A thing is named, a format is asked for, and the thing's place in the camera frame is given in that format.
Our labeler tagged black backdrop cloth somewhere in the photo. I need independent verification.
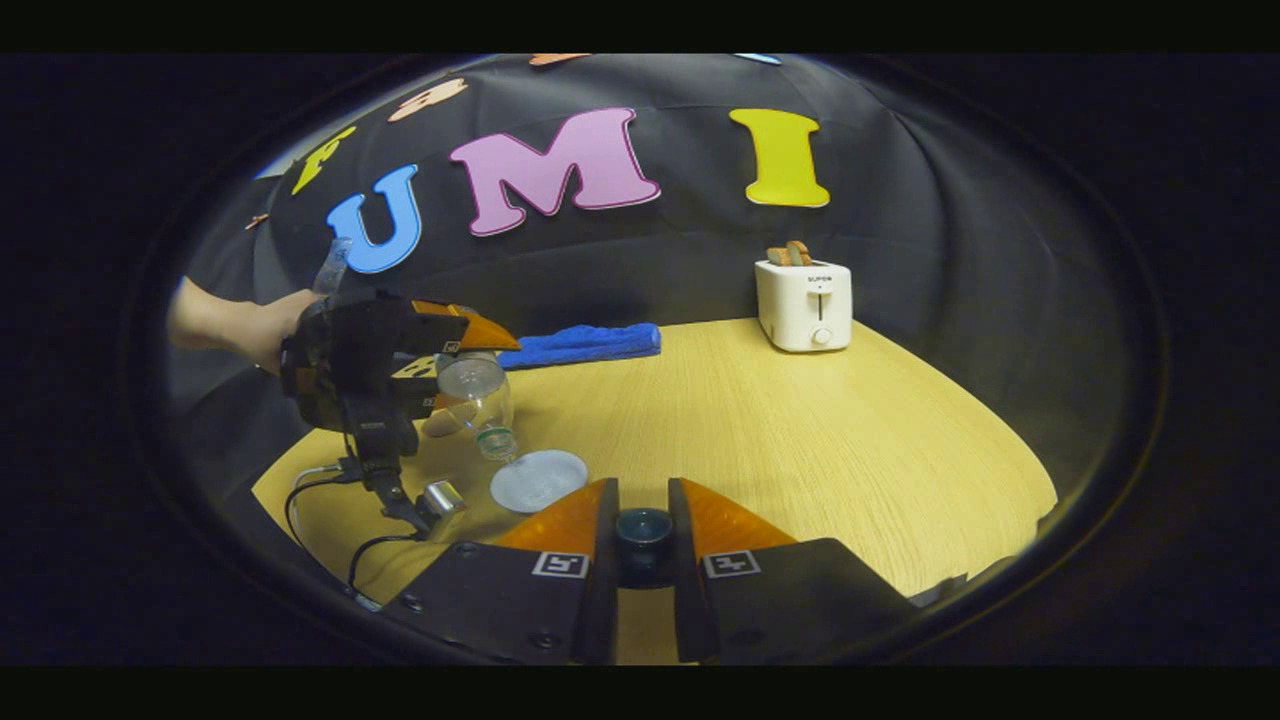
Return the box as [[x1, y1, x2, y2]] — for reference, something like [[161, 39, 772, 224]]
[[165, 55, 1131, 481]]

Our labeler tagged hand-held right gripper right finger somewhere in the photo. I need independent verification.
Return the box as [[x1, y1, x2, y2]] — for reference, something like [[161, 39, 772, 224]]
[[667, 477, 921, 666]]

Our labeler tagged clear plastic water bottle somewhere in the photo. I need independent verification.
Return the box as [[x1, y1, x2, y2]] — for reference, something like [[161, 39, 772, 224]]
[[432, 352, 519, 462]]

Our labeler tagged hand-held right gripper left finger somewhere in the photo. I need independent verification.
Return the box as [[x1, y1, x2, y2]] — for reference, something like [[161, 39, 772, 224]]
[[378, 477, 621, 666]]

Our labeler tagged black cable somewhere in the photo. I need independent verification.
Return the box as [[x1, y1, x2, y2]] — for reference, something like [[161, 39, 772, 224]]
[[347, 532, 427, 613], [285, 464, 363, 576]]

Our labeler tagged blue folded towel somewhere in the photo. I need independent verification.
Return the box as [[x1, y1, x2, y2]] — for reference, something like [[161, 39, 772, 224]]
[[497, 322, 663, 371]]

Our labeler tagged dark blue teacup lid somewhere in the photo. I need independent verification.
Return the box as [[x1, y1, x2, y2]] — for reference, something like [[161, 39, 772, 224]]
[[614, 507, 675, 589]]

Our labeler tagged white toaster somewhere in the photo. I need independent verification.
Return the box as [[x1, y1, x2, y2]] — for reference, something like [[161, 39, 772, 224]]
[[755, 259, 854, 353]]

